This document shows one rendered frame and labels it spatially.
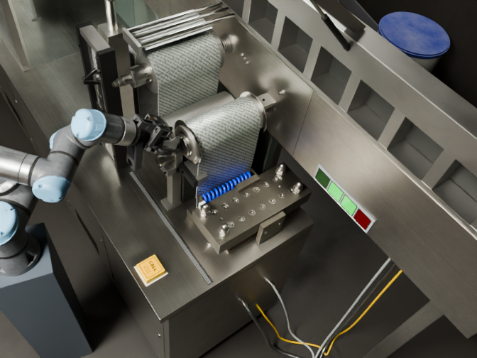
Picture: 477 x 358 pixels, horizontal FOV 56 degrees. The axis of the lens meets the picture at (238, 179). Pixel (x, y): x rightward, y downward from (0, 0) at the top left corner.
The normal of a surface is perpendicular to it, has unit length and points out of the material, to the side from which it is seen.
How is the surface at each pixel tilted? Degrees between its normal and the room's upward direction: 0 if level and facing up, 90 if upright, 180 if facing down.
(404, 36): 0
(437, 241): 90
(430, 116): 90
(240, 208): 0
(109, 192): 0
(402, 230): 90
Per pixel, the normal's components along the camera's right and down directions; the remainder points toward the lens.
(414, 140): -0.80, 0.42
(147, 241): 0.11, -0.59
